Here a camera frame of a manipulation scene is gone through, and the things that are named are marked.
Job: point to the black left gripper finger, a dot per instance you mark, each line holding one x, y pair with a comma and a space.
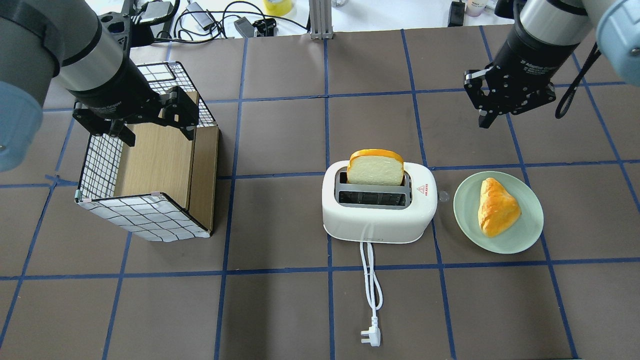
180, 110
126, 135

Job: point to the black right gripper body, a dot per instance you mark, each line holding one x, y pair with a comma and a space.
526, 56

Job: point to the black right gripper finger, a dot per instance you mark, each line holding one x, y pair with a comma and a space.
481, 86
530, 100

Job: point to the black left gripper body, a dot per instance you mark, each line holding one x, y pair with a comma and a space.
119, 94

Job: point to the white two-slot toaster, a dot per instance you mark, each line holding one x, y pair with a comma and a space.
378, 214

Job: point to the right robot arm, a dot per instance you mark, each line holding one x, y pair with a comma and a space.
544, 35

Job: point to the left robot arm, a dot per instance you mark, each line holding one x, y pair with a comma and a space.
88, 54

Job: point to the black power adapter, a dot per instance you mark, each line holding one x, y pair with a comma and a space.
456, 14

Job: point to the white paper cup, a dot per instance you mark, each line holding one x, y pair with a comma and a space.
473, 8

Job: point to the grey power brick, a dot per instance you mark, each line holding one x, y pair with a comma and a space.
201, 17

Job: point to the light green plate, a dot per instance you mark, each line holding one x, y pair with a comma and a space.
521, 236

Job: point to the golden triangular pastry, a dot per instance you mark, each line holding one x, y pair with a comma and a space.
498, 210

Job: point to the toast bread slice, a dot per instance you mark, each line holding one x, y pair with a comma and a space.
377, 167

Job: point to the yellow tape roll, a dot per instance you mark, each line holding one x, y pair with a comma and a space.
278, 8

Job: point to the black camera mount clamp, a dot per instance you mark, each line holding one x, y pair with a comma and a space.
141, 23

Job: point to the aluminium frame post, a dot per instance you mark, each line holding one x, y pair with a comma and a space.
320, 17

